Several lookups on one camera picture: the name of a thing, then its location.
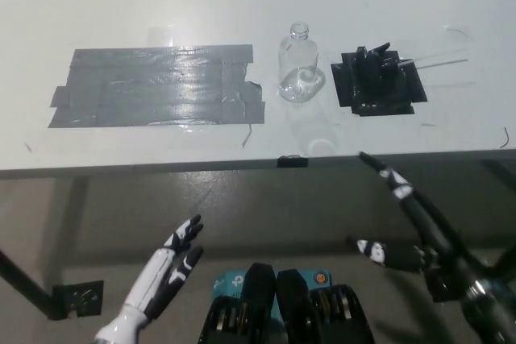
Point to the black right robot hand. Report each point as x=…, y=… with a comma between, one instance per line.
x=439, y=235

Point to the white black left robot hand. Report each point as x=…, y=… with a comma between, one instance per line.
x=157, y=279

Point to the black spray trigger lid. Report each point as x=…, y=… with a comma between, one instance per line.
x=375, y=72

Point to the clear plastic bottle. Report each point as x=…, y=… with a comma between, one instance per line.
x=299, y=70

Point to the teal router box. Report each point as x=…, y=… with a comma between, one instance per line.
x=230, y=281

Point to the black table leg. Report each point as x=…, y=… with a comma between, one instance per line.
x=28, y=283

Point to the grey duct tape patch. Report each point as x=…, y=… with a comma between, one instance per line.
x=157, y=86

